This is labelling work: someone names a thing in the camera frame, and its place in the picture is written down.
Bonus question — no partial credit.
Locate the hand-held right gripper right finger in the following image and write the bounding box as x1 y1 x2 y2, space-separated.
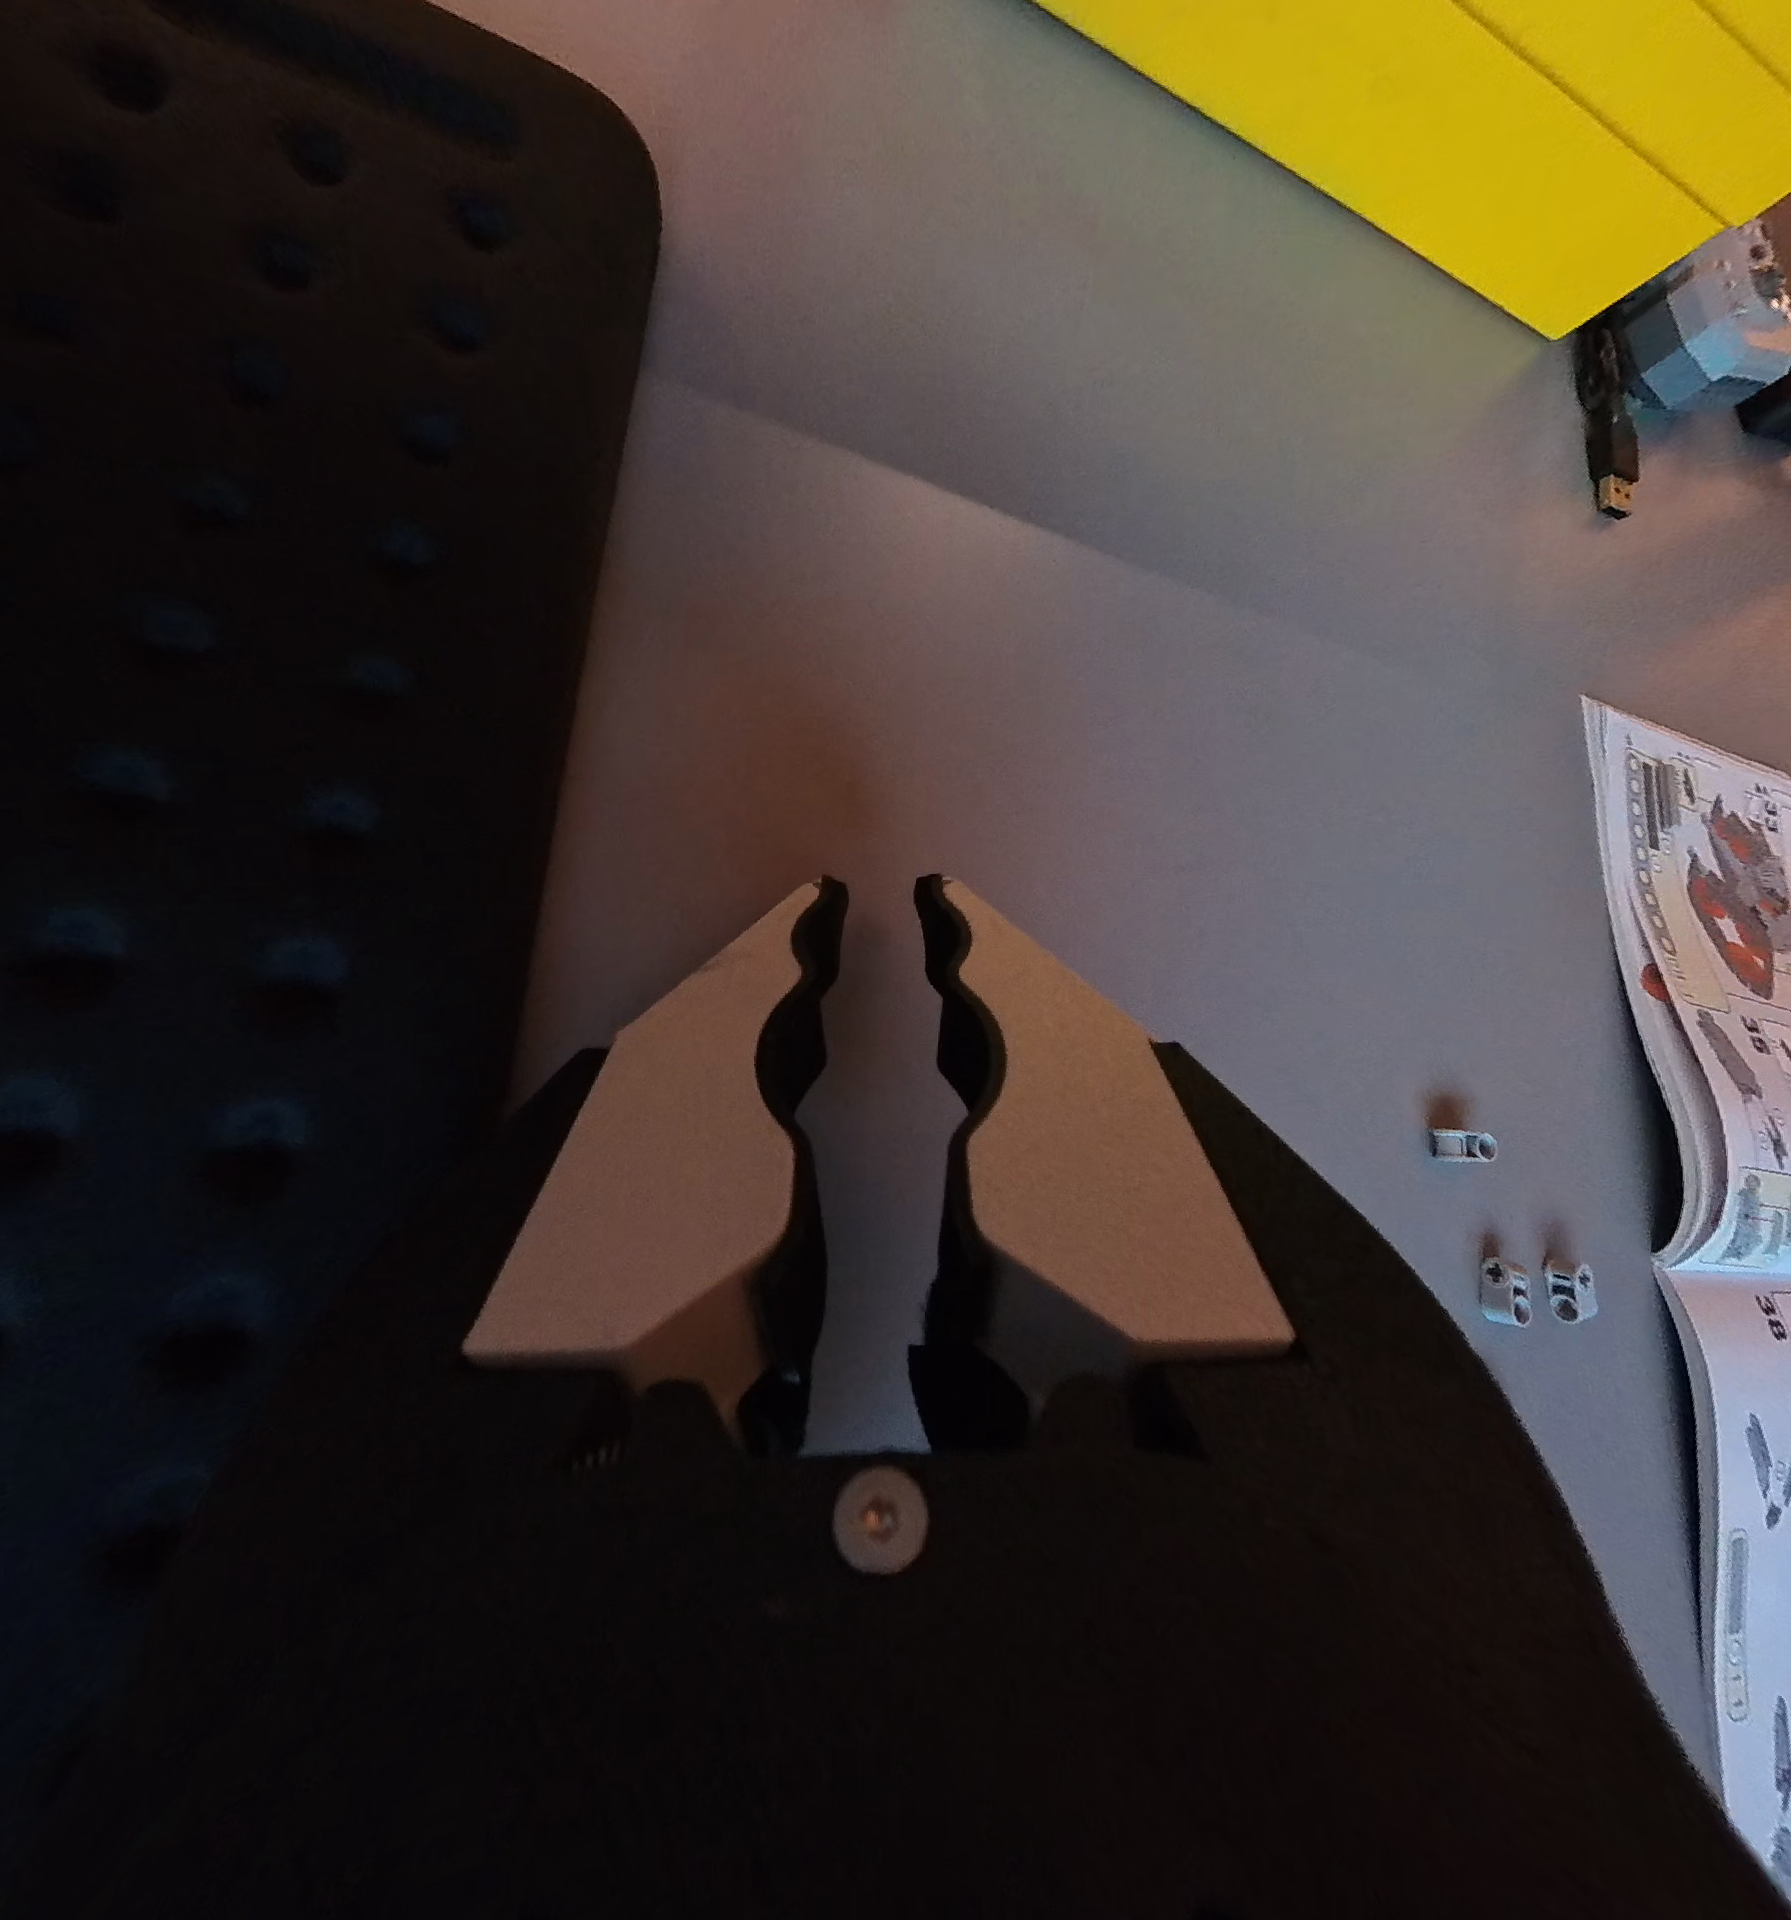
911 874 1299 1450

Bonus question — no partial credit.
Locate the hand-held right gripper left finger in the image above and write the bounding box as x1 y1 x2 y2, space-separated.
461 877 847 1454

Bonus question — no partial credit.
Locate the black USB cable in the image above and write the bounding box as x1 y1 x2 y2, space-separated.
1573 322 1647 524

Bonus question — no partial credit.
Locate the yellow plastic bin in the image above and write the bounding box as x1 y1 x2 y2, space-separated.
1029 0 1791 338

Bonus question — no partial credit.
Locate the grey battery hub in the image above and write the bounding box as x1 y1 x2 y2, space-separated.
1616 225 1791 414

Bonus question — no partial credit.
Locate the open instruction booklet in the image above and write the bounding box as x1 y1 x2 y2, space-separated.
1580 695 1791 1920

